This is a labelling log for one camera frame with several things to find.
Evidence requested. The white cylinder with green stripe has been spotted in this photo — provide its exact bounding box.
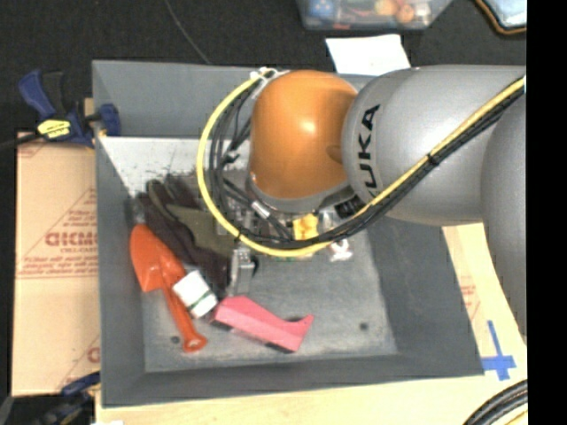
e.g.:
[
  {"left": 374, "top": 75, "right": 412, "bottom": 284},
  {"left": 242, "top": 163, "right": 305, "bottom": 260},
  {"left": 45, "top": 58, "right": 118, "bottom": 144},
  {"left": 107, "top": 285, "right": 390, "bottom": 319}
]
[{"left": 171, "top": 268, "right": 219, "bottom": 320}]

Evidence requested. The pink angled block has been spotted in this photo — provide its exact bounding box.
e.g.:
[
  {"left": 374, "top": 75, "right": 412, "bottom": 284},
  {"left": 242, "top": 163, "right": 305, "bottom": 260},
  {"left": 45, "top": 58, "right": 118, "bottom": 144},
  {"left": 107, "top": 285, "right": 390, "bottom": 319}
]
[{"left": 208, "top": 294, "right": 315, "bottom": 354}]

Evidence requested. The grey metal bin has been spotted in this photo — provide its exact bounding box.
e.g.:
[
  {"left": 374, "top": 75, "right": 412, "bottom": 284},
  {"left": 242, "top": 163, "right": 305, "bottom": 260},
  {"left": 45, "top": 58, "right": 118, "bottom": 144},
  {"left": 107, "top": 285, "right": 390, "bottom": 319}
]
[{"left": 91, "top": 59, "right": 485, "bottom": 406}]

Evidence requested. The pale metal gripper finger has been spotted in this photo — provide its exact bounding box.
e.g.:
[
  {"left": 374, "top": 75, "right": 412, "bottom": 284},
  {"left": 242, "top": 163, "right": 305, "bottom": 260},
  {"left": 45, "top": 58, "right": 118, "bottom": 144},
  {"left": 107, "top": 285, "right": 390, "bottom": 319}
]
[{"left": 227, "top": 244, "right": 258, "bottom": 298}]

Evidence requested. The brown cardboard board red print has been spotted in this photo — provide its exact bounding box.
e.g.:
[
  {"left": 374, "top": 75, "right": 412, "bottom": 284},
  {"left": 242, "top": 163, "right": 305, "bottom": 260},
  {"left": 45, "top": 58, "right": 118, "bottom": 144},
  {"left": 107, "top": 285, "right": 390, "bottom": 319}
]
[{"left": 11, "top": 129, "right": 103, "bottom": 398}]

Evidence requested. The black cylinder on white bracket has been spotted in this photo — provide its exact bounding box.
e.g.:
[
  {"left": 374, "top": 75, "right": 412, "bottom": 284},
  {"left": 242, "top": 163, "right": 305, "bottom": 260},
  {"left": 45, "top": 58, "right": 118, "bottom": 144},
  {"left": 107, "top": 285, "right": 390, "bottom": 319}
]
[{"left": 328, "top": 196, "right": 369, "bottom": 263}]

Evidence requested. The olive green cloth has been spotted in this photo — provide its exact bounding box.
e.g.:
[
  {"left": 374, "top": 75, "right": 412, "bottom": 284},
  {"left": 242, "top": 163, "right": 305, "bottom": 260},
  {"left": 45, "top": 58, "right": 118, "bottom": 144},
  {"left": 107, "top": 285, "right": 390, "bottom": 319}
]
[{"left": 147, "top": 179, "right": 237, "bottom": 257}]

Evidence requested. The orange toy shovel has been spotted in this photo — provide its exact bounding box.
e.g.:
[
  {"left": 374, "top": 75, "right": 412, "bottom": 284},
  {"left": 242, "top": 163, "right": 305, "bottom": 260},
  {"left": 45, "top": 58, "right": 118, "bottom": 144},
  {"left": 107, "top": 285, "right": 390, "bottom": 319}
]
[{"left": 128, "top": 223, "right": 208, "bottom": 354}]

